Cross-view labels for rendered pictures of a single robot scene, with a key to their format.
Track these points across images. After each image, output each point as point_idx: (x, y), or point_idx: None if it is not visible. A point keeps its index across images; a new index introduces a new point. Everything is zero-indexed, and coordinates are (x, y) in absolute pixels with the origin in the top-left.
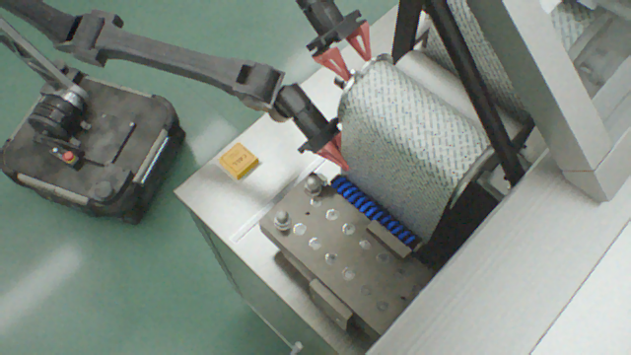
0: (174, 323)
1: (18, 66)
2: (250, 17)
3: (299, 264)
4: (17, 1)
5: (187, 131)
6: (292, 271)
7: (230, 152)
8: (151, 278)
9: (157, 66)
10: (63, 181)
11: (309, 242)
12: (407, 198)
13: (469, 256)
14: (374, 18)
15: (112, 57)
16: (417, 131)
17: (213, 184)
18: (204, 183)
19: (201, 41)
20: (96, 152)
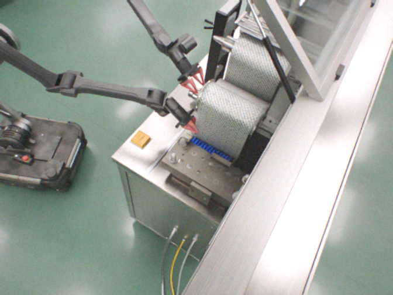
0: (97, 240)
1: None
2: (111, 79)
3: (183, 177)
4: (31, 67)
5: (87, 140)
6: (176, 184)
7: (136, 135)
8: (80, 219)
9: (105, 94)
10: (23, 172)
11: (186, 165)
12: (228, 139)
13: (288, 120)
14: (174, 75)
15: (80, 92)
16: (233, 107)
17: (130, 151)
18: (126, 151)
19: (86, 93)
20: (41, 154)
